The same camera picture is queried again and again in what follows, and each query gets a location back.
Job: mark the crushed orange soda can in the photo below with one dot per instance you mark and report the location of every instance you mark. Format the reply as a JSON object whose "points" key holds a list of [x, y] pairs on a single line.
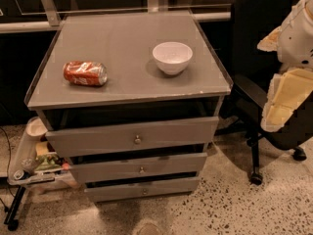
{"points": [[85, 73]]}

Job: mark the white side tray with items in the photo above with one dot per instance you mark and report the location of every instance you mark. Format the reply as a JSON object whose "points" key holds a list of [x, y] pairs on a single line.
{"points": [[35, 164]]}

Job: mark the black office chair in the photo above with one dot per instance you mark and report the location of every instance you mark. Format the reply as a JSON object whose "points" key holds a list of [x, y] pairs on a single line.
{"points": [[251, 71]]}

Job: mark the metal railing bar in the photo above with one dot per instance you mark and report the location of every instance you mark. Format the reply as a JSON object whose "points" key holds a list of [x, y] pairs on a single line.
{"points": [[44, 26]]}

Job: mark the grey top drawer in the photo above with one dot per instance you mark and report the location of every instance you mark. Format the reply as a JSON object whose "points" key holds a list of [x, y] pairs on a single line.
{"points": [[132, 136]]}

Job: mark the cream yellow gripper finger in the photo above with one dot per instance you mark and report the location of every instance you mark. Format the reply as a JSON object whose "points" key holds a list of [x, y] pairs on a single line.
{"points": [[286, 93]]}

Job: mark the black tray stand leg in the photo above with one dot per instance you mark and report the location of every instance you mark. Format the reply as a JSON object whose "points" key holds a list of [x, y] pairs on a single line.
{"points": [[10, 221]]}

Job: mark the grey bottom drawer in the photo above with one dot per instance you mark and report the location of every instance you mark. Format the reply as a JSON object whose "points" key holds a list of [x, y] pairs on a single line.
{"points": [[144, 189]]}

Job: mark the grey drawer cabinet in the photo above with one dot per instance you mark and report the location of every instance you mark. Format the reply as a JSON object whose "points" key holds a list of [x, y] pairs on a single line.
{"points": [[136, 89]]}

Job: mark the white ceramic bowl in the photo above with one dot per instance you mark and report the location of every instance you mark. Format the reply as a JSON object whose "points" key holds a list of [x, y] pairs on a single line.
{"points": [[172, 57]]}

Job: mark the grey drawer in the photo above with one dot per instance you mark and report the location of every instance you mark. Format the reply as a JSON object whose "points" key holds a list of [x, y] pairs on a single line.
{"points": [[144, 189], [153, 166], [132, 136]]}

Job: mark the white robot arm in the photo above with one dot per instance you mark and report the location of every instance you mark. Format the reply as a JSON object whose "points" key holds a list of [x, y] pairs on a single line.
{"points": [[293, 39]]}

